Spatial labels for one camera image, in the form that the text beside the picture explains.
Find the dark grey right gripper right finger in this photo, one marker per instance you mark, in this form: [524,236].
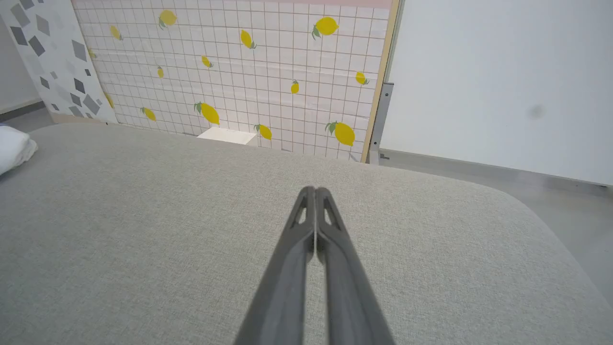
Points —
[349,297]

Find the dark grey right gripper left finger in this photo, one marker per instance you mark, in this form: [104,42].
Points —
[282,287]

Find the white garment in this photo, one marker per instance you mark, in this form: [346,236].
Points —
[12,146]

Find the small white box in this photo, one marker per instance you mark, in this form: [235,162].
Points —
[227,136]

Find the lemon print tile panel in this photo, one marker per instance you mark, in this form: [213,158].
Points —
[239,96]

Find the grey diamond pattern panel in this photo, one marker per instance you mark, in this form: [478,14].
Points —
[52,57]

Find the grey metal bracket post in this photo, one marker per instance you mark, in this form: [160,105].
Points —
[382,115]

